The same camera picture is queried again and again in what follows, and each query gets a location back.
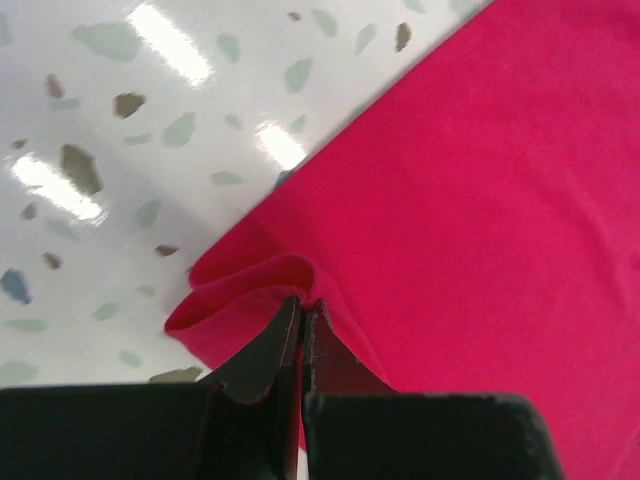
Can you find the magenta pink t-shirt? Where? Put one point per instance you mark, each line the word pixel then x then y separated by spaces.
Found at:
pixel 476 229

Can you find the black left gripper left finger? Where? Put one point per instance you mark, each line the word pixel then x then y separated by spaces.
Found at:
pixel 241 421

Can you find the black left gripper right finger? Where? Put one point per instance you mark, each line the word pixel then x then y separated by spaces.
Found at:
pixel 357 427

